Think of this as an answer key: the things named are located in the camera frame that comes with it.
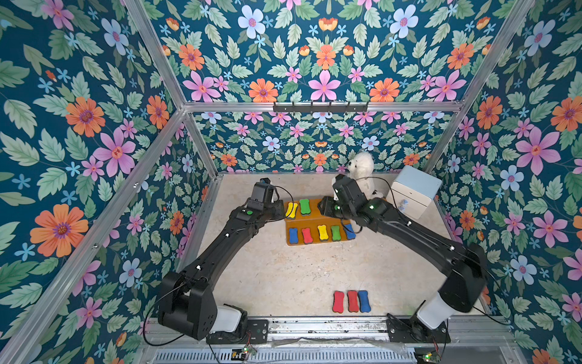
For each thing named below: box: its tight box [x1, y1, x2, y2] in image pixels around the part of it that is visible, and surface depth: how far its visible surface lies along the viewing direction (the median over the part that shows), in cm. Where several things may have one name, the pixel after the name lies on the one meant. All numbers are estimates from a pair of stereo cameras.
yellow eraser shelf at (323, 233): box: [317, 224, 329, 242], surface depth 97 cm
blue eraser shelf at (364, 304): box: [357, 289, 372, 313], surface depth 80 cm
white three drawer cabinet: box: [385, 164, 443, 220], surface depth 98 cm
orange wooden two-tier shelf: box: [284, 198, 357, 247], surface depth 95 cm
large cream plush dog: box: [347, 151, 385, 200], surface depth 100 cm
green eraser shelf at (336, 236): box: [330, 225, 342, 242], surface depth 95 cm
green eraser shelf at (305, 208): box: [299, 198, 312, 217], surface depth 89 cm
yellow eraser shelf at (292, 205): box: [285, 201, 298, 219], surface depth 89 cm
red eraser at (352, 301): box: [347, 290, 360, 313], surface depth 81 cm
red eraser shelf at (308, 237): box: [301, 227, 313, 245], surface depth 96 cm
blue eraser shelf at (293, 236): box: [289, 227, 299, 245], surface depth 97 cm
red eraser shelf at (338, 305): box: [331, 290, 345, 314], surface depth 82 cm
